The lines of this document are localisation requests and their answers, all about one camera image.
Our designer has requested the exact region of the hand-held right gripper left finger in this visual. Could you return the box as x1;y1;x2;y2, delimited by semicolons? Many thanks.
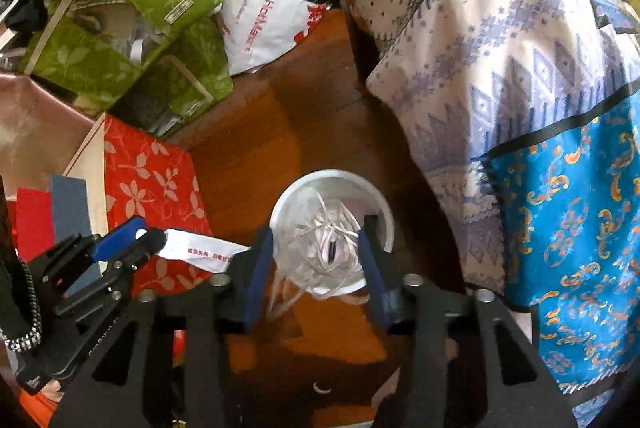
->
47;224;276;428

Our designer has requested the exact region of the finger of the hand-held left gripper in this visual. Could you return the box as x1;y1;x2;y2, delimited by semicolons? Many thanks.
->
54;229;167;325
27;215;148;295

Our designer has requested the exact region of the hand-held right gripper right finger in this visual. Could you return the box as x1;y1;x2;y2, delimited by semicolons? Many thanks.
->
356;214;581;428

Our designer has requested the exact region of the white paper strip red print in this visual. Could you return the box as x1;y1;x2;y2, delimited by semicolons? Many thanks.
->
157;228;251;271

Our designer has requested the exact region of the clear bag with white cable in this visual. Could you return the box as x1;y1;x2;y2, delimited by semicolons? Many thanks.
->
267;188;371;321

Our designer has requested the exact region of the white plastic bin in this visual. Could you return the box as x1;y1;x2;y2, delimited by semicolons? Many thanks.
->
269;169;396;296

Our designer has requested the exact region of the blue card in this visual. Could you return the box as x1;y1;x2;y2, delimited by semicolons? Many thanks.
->
50;174;101;293

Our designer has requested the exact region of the red floral bag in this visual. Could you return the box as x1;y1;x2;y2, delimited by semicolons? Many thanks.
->
102;113;221;296

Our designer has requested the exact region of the beige board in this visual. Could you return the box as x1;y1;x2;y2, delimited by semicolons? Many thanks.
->
62;113;108;259

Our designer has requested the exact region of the red card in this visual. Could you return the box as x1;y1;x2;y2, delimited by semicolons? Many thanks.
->
15;188;55;261

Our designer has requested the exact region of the pink satin cloth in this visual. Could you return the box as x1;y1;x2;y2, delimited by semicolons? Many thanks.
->
0;70;101;199

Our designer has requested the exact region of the patchwork patterned bed sheet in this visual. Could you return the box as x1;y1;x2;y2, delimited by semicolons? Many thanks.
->
277;0;640;424

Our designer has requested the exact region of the white plastic bag red print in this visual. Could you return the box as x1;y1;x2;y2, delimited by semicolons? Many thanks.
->
220;0;326;76

